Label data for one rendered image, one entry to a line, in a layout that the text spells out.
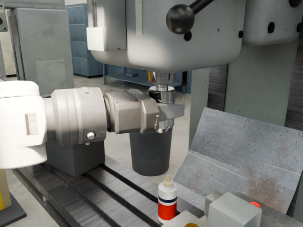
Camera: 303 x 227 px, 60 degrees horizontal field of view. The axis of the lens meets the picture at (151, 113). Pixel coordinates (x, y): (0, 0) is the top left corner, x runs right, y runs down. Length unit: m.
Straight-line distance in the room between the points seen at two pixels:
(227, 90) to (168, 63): 0.50
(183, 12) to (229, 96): 0.57
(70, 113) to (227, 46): 0.25
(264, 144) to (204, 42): 0.46
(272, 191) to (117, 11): 0.57
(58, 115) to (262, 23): 0.34
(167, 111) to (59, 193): 0.41
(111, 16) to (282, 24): 0.31
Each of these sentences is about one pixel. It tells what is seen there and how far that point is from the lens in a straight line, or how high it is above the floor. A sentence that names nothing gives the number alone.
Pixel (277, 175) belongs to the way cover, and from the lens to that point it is 0.75.
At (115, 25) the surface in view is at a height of 1.37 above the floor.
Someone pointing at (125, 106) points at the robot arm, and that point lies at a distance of 0.40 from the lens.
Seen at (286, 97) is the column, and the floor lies 1.20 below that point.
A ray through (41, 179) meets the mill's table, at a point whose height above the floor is 0.97.
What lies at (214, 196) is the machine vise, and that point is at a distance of 0.52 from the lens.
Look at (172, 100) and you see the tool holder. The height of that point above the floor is 1.25.
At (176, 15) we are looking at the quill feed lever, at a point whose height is 1.38.
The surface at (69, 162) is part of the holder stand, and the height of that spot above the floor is 1.01.
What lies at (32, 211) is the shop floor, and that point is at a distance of 2.40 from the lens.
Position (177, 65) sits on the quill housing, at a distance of 0.34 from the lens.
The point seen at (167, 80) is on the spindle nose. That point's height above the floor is 1.29.
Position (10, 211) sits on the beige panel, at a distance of 2.42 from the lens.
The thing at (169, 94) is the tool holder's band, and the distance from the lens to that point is 0.44.
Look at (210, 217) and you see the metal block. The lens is 0.45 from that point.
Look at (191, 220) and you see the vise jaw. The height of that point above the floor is 1.08.
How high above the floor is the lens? 1.37
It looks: 18 degrees down
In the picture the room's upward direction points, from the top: straight up
